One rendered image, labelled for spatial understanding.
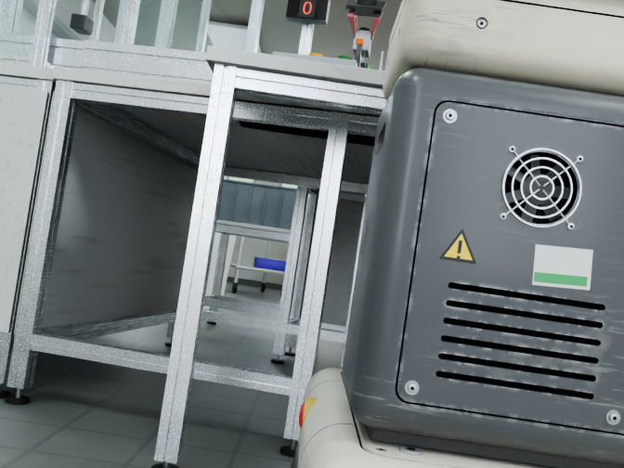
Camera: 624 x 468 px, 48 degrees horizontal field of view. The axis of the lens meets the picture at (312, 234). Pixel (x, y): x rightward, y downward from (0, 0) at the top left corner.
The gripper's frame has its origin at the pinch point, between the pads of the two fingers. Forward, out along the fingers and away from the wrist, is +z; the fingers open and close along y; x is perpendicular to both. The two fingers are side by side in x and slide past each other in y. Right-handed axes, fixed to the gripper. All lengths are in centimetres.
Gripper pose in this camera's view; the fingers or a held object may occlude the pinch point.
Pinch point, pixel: (363, 36)
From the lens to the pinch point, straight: 203.4
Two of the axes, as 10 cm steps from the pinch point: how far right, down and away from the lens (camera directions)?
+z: -0.3, 8.3, 5.6
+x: -2.0, 5.4, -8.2
